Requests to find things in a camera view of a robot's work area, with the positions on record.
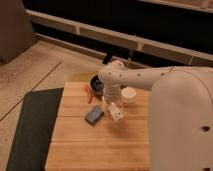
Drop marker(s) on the white plastic bottle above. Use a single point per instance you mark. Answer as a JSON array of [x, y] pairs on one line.
[[111, 110]]

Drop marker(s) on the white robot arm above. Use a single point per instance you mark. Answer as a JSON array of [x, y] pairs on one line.
[[180, 112]]

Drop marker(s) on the dark ceramic bowl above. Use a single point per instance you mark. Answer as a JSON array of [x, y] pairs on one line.
[[96, 87]]

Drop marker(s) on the white paper cup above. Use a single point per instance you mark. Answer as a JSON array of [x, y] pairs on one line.
[[128, 95]]

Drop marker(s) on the blue sponge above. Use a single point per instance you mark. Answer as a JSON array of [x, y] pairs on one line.
[[94, 115]]

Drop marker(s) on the black floor mat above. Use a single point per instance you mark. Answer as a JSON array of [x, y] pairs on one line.
[[34, 130]]

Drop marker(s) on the brown cabinet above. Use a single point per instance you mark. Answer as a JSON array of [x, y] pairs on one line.
[[16, 31]]

